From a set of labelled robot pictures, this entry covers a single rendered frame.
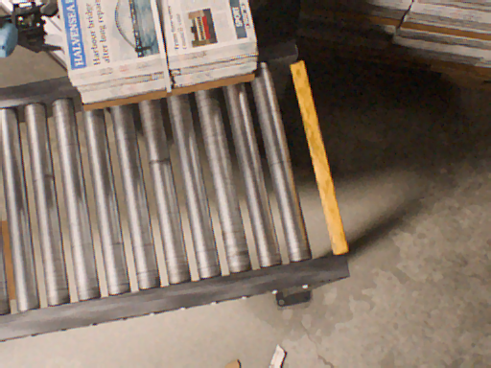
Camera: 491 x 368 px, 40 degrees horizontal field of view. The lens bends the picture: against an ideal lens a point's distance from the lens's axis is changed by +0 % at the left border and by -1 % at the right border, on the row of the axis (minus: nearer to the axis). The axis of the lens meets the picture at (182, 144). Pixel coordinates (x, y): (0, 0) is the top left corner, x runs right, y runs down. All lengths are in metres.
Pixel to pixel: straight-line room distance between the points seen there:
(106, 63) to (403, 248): 1.34
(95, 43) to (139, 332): 1.17
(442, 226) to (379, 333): 0.41
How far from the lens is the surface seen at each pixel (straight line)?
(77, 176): 1.50
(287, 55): 1.56
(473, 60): 2.31
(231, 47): 1.32
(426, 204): 2.38
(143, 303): 1.44
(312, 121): 1.49
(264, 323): 2.24
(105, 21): 1.34
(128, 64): 1.31
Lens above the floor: 2.24
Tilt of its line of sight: 75 degrees down
